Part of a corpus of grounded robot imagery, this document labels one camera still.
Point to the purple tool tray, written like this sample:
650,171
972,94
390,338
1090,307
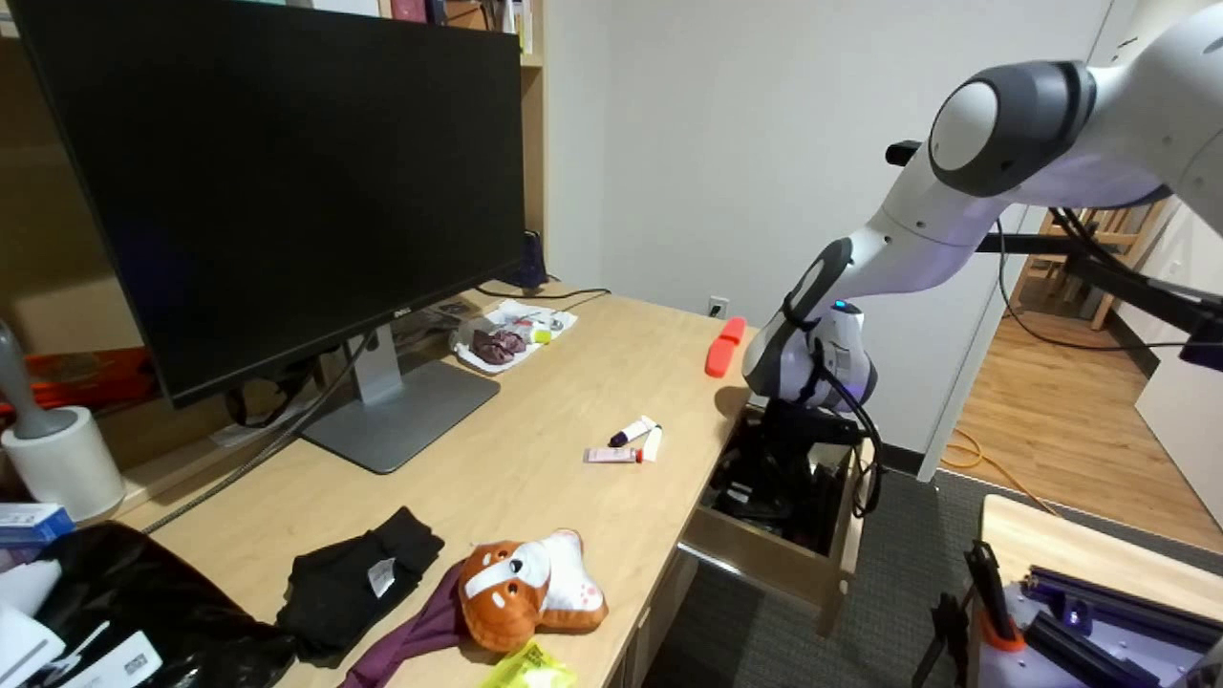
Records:
1110,636

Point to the orange white plush fox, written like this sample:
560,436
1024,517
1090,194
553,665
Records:
510,598

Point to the purple cloth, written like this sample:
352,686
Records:
408,643

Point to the silver monitor stand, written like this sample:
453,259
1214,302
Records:
404,413

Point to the green wrapper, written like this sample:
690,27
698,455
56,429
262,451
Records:
526,670

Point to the white barcode label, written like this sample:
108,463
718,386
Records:
120,664

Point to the black folded cloth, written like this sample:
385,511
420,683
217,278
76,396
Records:
346,587

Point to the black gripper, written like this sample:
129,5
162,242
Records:
797,451

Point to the light wooden drawer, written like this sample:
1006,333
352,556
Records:
749,561

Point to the light wooden side table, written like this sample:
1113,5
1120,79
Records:
1096,540

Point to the orange box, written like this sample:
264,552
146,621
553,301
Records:
89,375

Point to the white marker with black cap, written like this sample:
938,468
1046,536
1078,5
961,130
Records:
632,433

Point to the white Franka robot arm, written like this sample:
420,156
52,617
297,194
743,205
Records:
1017,156

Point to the blue white box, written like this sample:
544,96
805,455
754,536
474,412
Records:
27,520

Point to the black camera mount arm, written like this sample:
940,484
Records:
1147,291

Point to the wooden slatted chair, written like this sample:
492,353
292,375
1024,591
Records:
1036,287

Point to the black plastic bag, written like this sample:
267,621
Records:
154,594

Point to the patterned plate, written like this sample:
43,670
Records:
510,338

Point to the small white tube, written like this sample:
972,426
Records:
650,443

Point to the black computer monitor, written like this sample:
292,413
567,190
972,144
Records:
281,177

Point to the orange plastic object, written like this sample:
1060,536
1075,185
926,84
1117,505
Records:
722,349

